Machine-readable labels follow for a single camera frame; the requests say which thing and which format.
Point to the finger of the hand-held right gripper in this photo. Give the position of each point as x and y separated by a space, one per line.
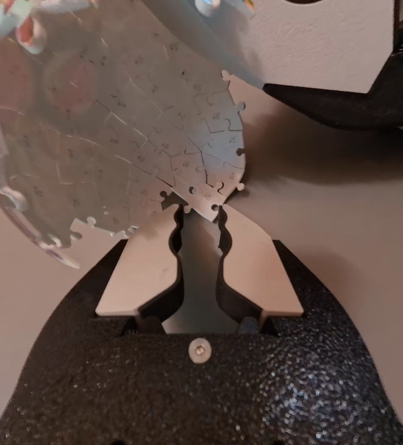
326 45

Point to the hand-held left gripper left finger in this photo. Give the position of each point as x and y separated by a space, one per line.
142 274

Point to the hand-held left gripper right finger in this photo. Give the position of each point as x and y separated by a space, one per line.
257 278

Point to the partly built puzzle ball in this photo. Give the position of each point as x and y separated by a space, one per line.
118 121

